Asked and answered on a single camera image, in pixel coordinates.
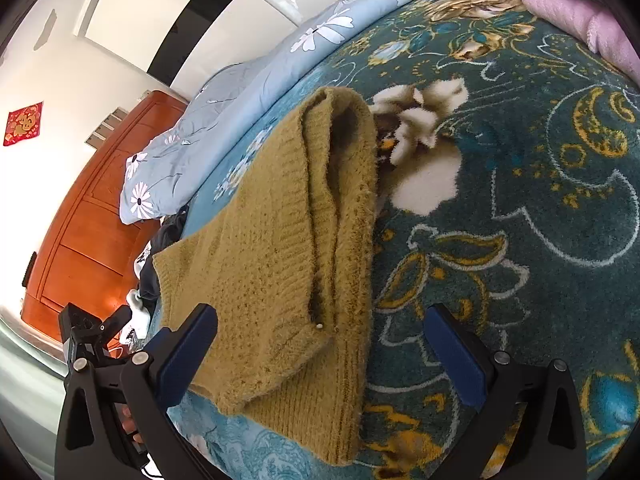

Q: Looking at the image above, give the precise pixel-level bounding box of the red square wall decoration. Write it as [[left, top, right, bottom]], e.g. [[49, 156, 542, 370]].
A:
[[2, 102, 43, 146]]

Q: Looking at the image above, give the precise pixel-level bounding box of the pink fleece garment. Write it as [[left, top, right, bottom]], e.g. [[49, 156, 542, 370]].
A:
[[522, 0, 639, 84]]

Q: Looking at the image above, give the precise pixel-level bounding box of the dark grey white Kappa sweatshirt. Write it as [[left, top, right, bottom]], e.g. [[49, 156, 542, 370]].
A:
[[124, 204, 191, 340]]

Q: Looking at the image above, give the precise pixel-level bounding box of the teal floral bed blanket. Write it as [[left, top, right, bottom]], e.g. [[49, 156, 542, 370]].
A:
[[171, 0, 639, 479]]

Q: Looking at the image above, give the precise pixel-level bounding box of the white black striped wardrobe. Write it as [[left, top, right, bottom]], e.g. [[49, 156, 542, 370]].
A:
[[73, 0, 347, 99]]

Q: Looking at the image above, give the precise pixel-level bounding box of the orange wooden headboard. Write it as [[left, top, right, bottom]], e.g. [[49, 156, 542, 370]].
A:
[[21, 90, 186, 341]]

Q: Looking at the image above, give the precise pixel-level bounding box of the light blue floral duvet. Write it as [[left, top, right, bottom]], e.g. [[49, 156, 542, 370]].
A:
[[118, 0, 413, 224]]

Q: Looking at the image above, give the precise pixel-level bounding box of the person's left hand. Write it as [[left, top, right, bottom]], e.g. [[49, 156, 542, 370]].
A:
[[120, 404, 143, 444]]

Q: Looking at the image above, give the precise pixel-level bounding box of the mustard yellow knit sweater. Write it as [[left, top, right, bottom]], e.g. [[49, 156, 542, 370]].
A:
[[153, 87, 376, 466]]

